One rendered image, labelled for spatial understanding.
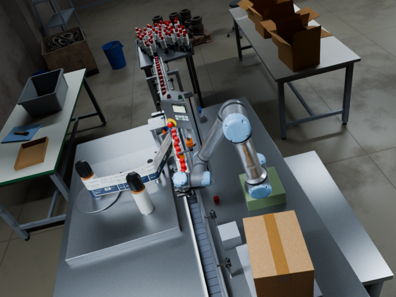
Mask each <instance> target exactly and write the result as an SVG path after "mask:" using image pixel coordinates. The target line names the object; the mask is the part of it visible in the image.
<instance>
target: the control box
mask: <svg viewBox="0 0 396 297"><path fill-rule="evenodd" d="M186 93H190V92H181V91H168V92H166V93H165V95H164V96H163V97H162V98H161V100H160V101H161V104H162V107H163V110H164V113H165V116H166V119H167V122H171V121H172V122H173V127H175V128H186V129H193V126H192V122H191V119H190V116H189V112H188V109H187V105H186V101H185V99H184V94H186ZM167 94H170V95H171V99H169V100H168V99H167ZM192 94H193V98H194V102H195V105H196V110H197V114H198V117H199V121H200V120H201V119H200V114H199V110H198V107H197V102H196V98H195V95H194V92H192ZM178 95H182V97H183V99H182V100H178ZM171 104H183V105H185V108H186V111H187V114H186V113H174V112H173V108H172V106H171ZM174 114H177V115H185V116H189V120H190V121H180V120H176V119H175V116H174Z"/></svg>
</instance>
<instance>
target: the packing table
mask: <svg viewBox="0 0 396 297"><path fill-rule="evenodd" d="M229 12H230V14H231V16H232V17H233V22H234V27H235V35H236V43H237V51H238V56H239V59H240V60H239V61H241V60H242V59H241V58H242V50H246V49H249V48H253V49H254V50H255V52H256V53H257V55H258V57H259V58H260V60H261V61H262V62H263V64H264V66H265V67H266V69H267V70H268V71H269V73H270V75H271V76H272V78H273V79H274V81H275V82H277V84H278V102H279V120H280V135H281V137H282V140H285V139H286V127H289V126H294V125H297V124H301V123H305V122H309V121H313V120H317V119H320V118H325V117H330V116H334V115H337V114H342V122H343V123H342V124H343V125H347V122H348V118H349V106H350V100H351V88H352V76H353V70H354V63H355V62H359V61H361V58H360V57H359V56H357V54H355V53H354V52H353V51H351V50H350V49H349V48H348V47H346V46H345V45H344V44H343V43H342V42H340V41H339V40H338V39H336V38H335V37H334V36H331V37H325V38H321V51H320V64H317V65H314V66H311V67H308V68H304V69H302V70H298V71H295V72H293V71H291V70H290V69H289V68H288V67H287V66H286V65H285V64H284V63H283V62H282V61H281V60H280V59H279V57H278V47H277V46H276V45H275V44H274V43H273V41H272V37H270V38H266V39H264V38H263V37H262V36H261V35H260V33H258V32H257V30H255V23H254V22H253V21H252V20H250V19H249V18H248V13H247V12H246V11H245V10H243V9H242V8H241V7H237V8H232V9H229ZM311 25H316V26H320V25H319V24H318V23H317V22H315V21H314V20H311V21H310V22H308V26H311ZM238 26H239V28H240V29H241V31H242V32H243V34H244V35H245V37H246V38H247V40H248V41H249V43H250V45H247V46H244V47H241V45H240V36H239V28H238ZM342 68H346V72H345V85H344V99H343V107H342V109H339V110H335V111H330V112H327V113H322V114H318V115H315V114H314V113H313V112H312V110H311V109H310V108H309V106H308V105H307V103H306V102H305V101H304V99H303V98H302V97H301V95H300V94H299V93H298V92H297V90H296V88H295V87H294V86H293V85H292V83H291V81H295V80H299V79H302V78H306V77H311V76H314V75H318V74H323V73H326V72H330V71H335V70H339V69H342ZM284 83H287V84H288V86H289V87H290V88H291V90H292V91H293V92H294V94H295V95H296V97H297V98H298V100H299V101H300V102H301V104H302V105H303V106H304V108H305V110H306V111H307V112H308V114H309V115H310V117H306V118H302V119H298V120H294V121H289V122H286V117H285V93H284Z"/></svg>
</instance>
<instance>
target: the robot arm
mask: <svg viewBox="0 0 396 297"><path fill-rule="evenodd" d="M252 135H253V131H252V128H251V126H250V122H249V119H248V114H247V111H246V107H245V105H244V104H243V103H242V102H241V101H239V100H236V99H231V100H228V101H226V102H225V103H224V104H223V105H222V106H221V108H220V110H219V112H218V114H217V120H216V121H215V123H214V125H213V127H212V128H211V130H210V132H209V133H208V135H207V137H206V139H205V141H204V142H203V144H202V146H201V148H200V149H199V151H197V152H196V153H194V155H193V172H192V173H185V172H183V171H178V172H176V173H175V174H174V176H173V183H174V188H175V191H176V194H177V196H178V198H181V197H185V196H189V197H192V190H198V189H204V188H205V186H209V185H211V183H212V180H211V172H210V171H207V163H208V162H209V160H210V158H211V157H212V155H213V153H214V152H215V150H216V149H217V147H218V145H219V144H220V142H221V140H222V139H223V137H224V136H226V138H227V139H228V140H229V141H230V142H231V143H232V144H234V145H235V148H236V151H237V153H238V156H239V158H240V161H241V163H242V166H243V168H244V171H245V176H244V178H245V183H244V186H245V190H246V192H247V193H248V194H249V195H250V196H251V197H252V198H254V199H263V198H266V197H268V196H269V195H270V194H271V192H272V187H271V185H270V180H269V176H268V171H267V168H266V160H265V157H264V155H262V154H259V153H256V150H255V147H254V145H253V141H252V138H251V137H252Z"/></svg>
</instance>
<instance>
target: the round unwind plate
mask: <svg viewBox="0 0 396 297"><path fill-rule="evenodd" d="M120 192H121V191H119V192H114V193H109V194H104V195H103V196H102V197H100V198H99V199H93V198H92V196H91V195H90V193H89V191H88V190H87V188H86V187H84V188H83V189H82V190H81V191H80V192H79V194H78V196H77V199H76V205H77V207H78V209H79V210H80V211H82V212H85V213H94V212H99V211H101V210H103V209H105V208H107V207H109V206H110V205H111V204H112V203H114V202H115V200H116V199H117V198H118V196H119V194H120Z"/></svg>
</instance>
